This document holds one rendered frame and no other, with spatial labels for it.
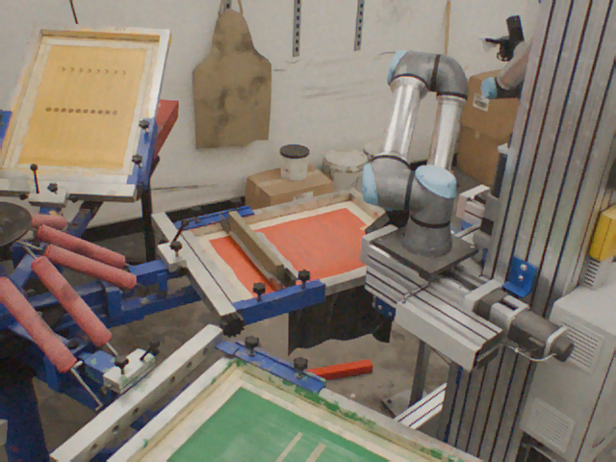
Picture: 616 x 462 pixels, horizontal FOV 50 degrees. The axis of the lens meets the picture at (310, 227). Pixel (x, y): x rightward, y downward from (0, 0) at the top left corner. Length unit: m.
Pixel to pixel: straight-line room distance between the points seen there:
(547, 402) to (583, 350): 0.23
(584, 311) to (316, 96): 3.12
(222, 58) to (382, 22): 1.22
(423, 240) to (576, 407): 0.62
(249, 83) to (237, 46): 0.25
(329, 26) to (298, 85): 0.43
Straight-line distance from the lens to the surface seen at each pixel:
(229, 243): 2.47
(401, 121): 1.97
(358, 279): 2.25
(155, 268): 2.20
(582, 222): 1.81
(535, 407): 2.08
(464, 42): 5.32
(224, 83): 4.25
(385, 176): 1.85
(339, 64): 4.67
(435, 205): 1.84
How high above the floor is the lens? 2.24
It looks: 30 degrees down
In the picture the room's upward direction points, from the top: 3 degrees clockwise
